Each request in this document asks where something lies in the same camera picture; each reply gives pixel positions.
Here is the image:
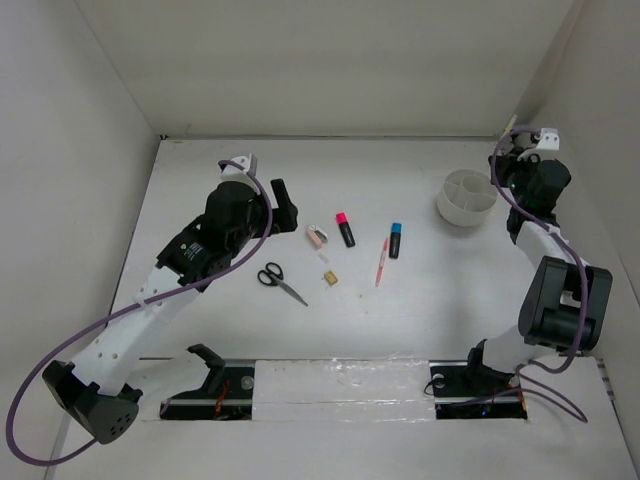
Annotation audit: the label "black handled scissors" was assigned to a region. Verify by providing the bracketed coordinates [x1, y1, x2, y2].
[257, 262, 308, 307]

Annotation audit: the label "white round divided container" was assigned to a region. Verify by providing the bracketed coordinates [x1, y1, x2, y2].
[436, 169, 497, 228]

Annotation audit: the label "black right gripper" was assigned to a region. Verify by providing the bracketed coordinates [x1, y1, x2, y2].
[489, 146, 542, 206]

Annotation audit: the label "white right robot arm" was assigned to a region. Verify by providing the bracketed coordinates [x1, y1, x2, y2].
[462, 147, 613, 394]

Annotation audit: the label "yellow eraser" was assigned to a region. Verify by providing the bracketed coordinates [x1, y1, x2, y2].
[324, 271, 338, 286]

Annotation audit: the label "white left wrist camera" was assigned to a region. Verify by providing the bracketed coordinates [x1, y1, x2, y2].
[218, 153, 257, 182]

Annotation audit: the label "red pink pen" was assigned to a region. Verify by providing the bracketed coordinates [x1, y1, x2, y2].
[375, 237, 389, 288]

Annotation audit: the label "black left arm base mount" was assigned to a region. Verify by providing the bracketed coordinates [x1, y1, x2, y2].
[159, 344, 256, 421]

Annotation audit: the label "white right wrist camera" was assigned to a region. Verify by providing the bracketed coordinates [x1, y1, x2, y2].
[518, 128, 560, 161]

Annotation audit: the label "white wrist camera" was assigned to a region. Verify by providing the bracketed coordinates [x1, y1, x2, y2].
[518, 128, 560, 161]
[218, 153, 257, 182]

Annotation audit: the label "blue cap black highlighter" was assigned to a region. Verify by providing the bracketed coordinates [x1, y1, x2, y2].
[389, 222, 402, 259]

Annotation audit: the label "pink cap black highlighter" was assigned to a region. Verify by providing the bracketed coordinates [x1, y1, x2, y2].
[335, 212, 356, 248]

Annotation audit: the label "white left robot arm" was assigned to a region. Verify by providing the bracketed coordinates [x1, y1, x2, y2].
[42, 179, 298, 445]

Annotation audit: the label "yellow pen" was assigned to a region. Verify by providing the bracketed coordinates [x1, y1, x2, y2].
[501, 114, 518, 137]

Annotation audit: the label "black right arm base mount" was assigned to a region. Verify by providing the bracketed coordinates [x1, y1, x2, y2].
[423, 360, 528, 420]

